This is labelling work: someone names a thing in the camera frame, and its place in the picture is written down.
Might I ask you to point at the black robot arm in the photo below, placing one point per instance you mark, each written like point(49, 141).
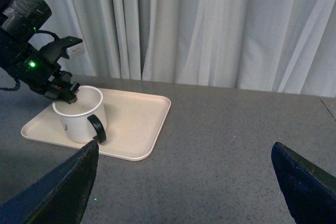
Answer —
point(24, 18)

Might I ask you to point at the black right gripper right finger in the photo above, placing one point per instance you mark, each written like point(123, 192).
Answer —
point(309, 191)

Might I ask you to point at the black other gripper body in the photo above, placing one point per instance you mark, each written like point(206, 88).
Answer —
point(39, 69)

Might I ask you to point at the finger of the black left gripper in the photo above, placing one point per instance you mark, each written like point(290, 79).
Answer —
point(65, 91)

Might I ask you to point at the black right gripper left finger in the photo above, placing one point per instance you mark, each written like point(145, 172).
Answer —
point(61, 196)

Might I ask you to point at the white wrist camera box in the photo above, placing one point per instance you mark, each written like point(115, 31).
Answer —
point(75, 50)

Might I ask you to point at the light grey curtain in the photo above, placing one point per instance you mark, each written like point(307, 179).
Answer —
point(270, 45)

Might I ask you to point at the white mug black handle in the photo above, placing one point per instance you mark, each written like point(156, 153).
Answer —
point(81, 121)

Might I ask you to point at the cream rectangular tray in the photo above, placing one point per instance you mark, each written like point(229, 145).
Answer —
point(134, 121)

